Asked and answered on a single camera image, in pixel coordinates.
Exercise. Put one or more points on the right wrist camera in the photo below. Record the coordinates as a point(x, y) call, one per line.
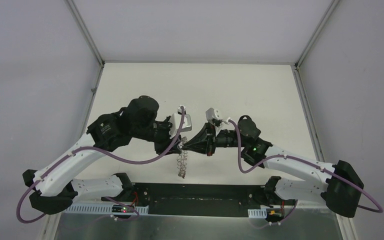
point(214, 117)

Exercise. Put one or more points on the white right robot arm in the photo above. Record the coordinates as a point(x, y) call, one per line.
point(338, 186)

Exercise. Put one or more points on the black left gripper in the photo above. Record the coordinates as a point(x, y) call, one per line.
point(165, 141)

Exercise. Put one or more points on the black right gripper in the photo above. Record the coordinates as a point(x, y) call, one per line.
point(205, 142)

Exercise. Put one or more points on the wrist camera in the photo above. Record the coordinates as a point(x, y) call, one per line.
point(214, 117)
point(179, 125)

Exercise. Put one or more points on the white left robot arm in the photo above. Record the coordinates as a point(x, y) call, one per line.
point(56, 187)

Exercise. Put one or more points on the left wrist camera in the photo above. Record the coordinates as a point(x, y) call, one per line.
point(179, 125)

